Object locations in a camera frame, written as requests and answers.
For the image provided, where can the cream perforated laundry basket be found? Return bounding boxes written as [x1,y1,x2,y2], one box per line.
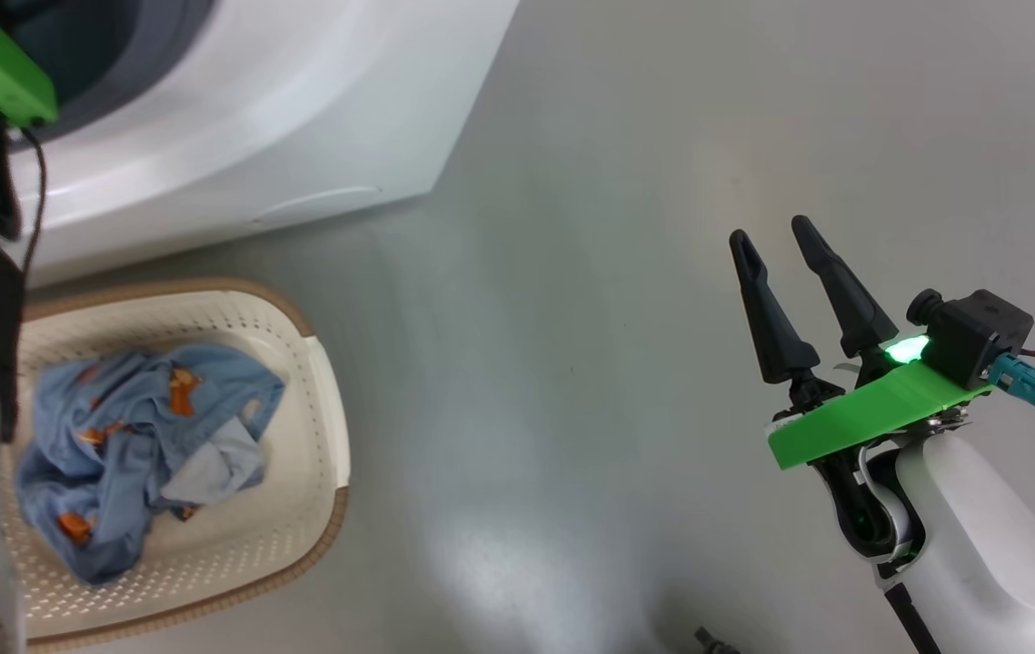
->
[0,278,352,651]

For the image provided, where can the right gripper green banded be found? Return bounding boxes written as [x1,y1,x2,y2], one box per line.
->
[729,215,995,578]

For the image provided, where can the blue cartoon print clothes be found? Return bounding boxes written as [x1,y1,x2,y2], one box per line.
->
[14,342,286,587]

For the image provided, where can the white front-load washing machine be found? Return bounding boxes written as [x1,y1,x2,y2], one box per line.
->
[0,0,521,288]

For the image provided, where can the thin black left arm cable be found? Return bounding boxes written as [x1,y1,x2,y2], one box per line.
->
[20,127,48,284]

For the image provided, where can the grey rubber door gasket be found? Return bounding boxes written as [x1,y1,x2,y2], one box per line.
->
[4,0,218,146]

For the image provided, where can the round white filter cover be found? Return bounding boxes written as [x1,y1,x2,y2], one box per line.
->
[249,186,383,229]

